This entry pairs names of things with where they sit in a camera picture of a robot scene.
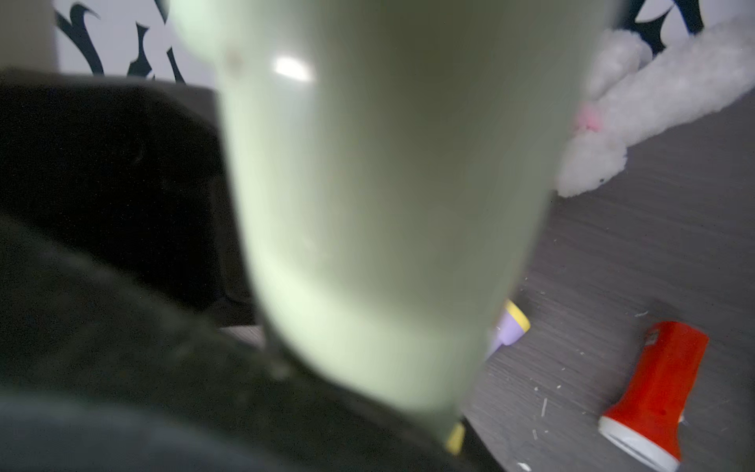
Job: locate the purple flashlight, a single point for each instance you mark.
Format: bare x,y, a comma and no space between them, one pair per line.
512,326

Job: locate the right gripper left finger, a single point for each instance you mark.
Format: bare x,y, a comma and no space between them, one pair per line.
99,374

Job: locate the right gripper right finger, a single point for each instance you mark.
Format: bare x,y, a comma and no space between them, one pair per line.
475,452

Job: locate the green flashlight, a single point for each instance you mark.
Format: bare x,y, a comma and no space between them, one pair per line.
391,162

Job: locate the white teddy bear pink shirt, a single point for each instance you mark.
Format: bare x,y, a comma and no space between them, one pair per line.
632,94

